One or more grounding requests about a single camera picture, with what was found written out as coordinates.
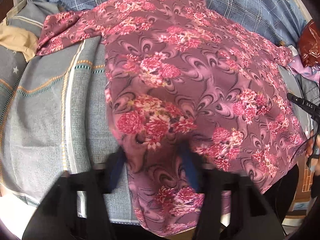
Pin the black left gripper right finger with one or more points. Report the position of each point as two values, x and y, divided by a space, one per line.
192 163

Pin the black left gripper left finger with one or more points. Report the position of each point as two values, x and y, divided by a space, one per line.
114 166

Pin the grey patterned bed sheet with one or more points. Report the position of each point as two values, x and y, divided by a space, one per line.
53 118

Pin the lilac patterned cloth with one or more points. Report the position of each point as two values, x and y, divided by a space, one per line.
308 72

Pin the beige cloth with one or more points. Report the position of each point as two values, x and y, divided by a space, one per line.
19 40

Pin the right hand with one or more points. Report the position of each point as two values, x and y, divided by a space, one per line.
309 147

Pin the red plastic bag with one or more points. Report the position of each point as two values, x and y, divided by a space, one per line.
308 45

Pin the pink floral garment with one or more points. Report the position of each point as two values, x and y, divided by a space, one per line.
177 71

